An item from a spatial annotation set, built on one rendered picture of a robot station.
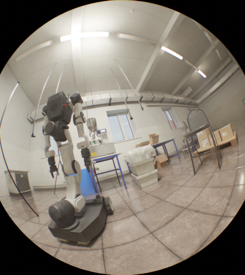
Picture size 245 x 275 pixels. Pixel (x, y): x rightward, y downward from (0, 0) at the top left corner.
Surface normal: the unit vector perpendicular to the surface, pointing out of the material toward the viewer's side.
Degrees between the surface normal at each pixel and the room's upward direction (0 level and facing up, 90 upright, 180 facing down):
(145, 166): 96
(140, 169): 96
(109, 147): 90
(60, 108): 105
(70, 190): 60
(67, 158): 100
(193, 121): 77
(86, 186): 90
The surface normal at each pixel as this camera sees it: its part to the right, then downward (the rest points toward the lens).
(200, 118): -0.95, -0.05
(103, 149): 0.22, -0.33
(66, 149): 0.11, -0.12
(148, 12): 0.28, 0.92
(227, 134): -0.93, 0.19
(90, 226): 0.92, -0.33
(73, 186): -0.09, -0.71
